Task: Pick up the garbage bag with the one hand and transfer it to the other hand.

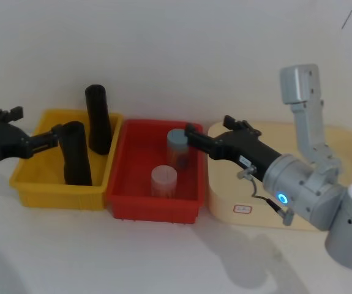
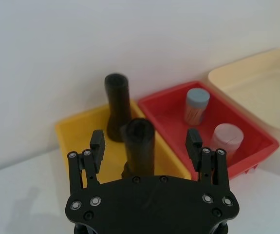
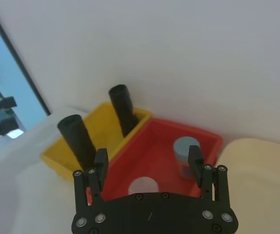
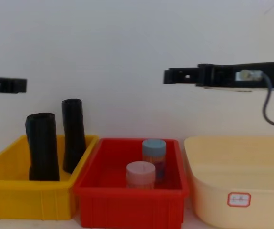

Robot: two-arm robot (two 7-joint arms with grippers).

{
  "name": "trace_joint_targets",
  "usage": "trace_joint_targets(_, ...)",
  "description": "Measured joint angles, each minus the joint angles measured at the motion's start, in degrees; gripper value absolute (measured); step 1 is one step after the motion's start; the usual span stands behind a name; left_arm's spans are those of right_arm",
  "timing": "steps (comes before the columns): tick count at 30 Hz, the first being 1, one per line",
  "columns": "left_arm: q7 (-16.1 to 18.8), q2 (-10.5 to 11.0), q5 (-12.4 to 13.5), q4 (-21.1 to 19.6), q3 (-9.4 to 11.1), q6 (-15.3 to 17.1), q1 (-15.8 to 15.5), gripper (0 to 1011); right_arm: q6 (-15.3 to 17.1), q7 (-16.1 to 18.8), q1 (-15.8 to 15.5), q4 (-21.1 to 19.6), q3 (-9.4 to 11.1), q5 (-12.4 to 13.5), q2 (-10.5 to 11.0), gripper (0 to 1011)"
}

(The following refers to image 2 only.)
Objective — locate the clear jar with blue lid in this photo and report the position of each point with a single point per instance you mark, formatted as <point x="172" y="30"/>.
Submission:
<point x="197" y="104"/>

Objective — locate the red plastic bin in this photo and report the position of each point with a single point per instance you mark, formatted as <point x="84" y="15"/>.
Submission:
<point x="171" y="112"/>

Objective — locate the black flared cylinder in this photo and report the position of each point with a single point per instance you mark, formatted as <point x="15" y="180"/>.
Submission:
<point x="139" y="148"/>
<point x="119" y="107"/>

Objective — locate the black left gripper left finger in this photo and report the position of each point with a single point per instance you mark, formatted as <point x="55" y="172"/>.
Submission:
<point x="75" y="170"/>

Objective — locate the yellow plastic bin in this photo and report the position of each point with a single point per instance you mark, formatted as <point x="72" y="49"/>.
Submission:
<point x="74" y="131"/>

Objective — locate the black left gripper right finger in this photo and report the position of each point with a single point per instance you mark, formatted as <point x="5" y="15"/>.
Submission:
<point x="221" y="170"/>

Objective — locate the cream plastic bin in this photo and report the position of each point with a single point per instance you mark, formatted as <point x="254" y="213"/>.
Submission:
<point x="259" y="90"/>

